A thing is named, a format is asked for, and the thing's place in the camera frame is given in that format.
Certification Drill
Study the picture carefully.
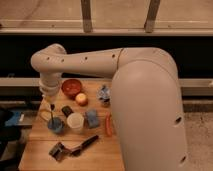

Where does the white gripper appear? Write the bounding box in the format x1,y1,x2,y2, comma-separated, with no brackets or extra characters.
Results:
39,80,61,105

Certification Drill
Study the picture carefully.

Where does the silver metal fork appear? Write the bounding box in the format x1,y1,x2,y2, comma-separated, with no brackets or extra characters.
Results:
50,103,55,131

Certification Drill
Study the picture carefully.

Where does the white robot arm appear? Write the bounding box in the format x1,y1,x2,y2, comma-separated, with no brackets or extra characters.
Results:
31,44,188,171

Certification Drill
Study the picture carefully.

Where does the blue plastic cup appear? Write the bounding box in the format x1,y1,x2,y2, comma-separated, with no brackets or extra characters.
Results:
47,117,64,134

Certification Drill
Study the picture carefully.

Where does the clear yellowish glass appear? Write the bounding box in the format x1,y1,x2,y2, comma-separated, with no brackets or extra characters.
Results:
38,109,51,122

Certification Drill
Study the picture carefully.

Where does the small black box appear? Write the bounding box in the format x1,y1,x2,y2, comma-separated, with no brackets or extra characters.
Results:
61,106,73,117

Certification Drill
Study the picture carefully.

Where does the red bowl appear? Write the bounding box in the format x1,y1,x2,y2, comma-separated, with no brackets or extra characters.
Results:
61,79,82,99

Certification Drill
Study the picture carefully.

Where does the apple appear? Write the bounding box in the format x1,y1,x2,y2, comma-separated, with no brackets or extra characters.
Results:
75,93,88,106

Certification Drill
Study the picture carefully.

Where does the white lidded container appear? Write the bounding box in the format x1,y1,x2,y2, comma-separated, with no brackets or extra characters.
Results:
66,113,84,134

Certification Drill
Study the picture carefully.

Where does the blue object on floor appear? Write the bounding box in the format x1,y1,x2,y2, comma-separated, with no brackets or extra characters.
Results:
5,111,24,126

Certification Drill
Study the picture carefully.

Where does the blue sponge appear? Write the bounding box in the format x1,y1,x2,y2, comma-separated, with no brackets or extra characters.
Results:
86,109,100,128

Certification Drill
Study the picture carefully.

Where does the metal clip tool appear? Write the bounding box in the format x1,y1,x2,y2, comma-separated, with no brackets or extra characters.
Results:
49,142,70,162

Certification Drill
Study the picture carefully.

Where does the black chair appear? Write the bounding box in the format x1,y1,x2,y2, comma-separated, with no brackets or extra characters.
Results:
0,107,21,171

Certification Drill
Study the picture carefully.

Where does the orange carrot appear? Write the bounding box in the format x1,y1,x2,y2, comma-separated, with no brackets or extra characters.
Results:
105,113,112,137

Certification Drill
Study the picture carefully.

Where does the black handled utensil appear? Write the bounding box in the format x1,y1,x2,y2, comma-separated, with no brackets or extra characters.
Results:
71,135,99,157

